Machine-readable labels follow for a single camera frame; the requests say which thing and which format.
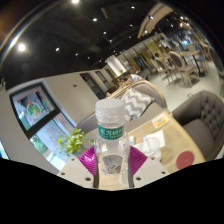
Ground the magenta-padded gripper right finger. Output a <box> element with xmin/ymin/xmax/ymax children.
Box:
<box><xmin>127</xmin><ymin>145</ymin><xmax>170</xmax><ymax>189</ymax></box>

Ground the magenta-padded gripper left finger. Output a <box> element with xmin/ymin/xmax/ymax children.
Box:
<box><xmin>57</xmin><ymin>145</ymin><xmax>100</xmax><ymax>189</ymax></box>

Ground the clear plastic water bottle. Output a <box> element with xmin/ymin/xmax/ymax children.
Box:
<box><xmin>94</xmin><ymin>98</ymin><xmax>131</xmax><ymax>176</ymax></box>

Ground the green potted plant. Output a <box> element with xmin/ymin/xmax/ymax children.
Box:
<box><xmin>56</xmin><ymin>127</ymin><xmax>96</xmax><ymax>158</ymax></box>

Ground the flat round red coaster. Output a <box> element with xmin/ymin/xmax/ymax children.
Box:
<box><xmin>175</xmin><ymin>150</ymin><xmax>195</xmax><ymax>170</ymax></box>

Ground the grey sofa with wooden trim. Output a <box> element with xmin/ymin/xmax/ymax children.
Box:
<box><xmin>75</xmin><ymin>79</ymin><xmax>169</xmax><ymax>141</ymax></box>

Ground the yellow table card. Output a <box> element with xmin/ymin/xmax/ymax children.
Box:
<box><xmin>151</xmin><ymin>113</ymin><xmax>170</xmax><ymax>129</ymax></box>

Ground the grey white chevron pillow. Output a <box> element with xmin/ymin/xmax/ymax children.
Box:
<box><xmin>120</xmin><ymin>87</ymin><xmax>155</xmax><ymax>121</ymax></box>

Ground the window with colourful posters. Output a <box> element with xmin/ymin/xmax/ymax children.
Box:
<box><xmin>9</xmin><ymin>82</ymin><xmax>78</xmax><ymax>161</ymax></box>

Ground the dark grey tufted armchair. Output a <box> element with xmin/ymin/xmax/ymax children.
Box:
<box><xmin>171</xmin><ymin>90</ymin><xmax>224</xmax><ymax>161</ymax></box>

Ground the person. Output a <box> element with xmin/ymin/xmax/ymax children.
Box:
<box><xmin>119</xmin><ymin>73</ymin><xmax>144</xmax><ymax>86</ymax></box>

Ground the group of dining chairs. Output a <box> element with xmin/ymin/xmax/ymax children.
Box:
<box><xmin>149</xmin><ymin>36</ymin><xmax>224</xmax><ymax>88</ymax></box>

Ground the group of ceiling lights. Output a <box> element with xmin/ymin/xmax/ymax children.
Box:
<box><xmin>16</xmin><ymin>0</ymin><xmax>188</xmax><ymax>58</ymax></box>

